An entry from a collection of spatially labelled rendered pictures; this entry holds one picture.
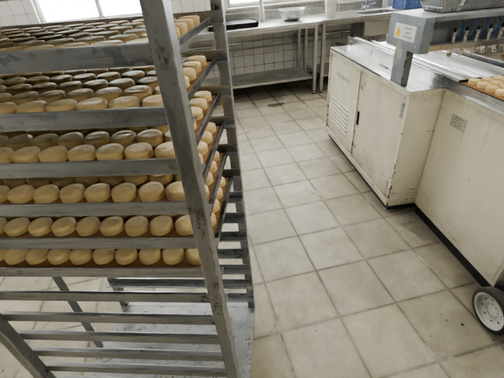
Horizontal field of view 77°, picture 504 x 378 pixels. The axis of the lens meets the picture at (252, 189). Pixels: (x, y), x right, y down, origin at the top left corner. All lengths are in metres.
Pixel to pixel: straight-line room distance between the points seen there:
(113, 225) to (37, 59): 0.36
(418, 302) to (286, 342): 0.70
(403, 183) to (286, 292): 1.01
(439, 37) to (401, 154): 0.62
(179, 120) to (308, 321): 1.35
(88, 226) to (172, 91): 0.42
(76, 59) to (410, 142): 1.80
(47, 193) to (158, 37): 0.44
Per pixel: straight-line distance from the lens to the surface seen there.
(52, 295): 0.95
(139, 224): 0.73
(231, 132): 0.97
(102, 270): 0.80
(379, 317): 1.75
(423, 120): 2.02
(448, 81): 2.01
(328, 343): 1.63
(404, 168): 2.13
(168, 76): 0.46
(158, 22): 0.45
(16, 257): 0.96
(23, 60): 0.59
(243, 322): 1.50
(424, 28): 1.84
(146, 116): 0.53
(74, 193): 0.73
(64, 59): 0.55
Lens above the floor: 1.40
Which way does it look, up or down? 34 degrees down
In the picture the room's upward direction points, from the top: 5 degrees counter-clockwise
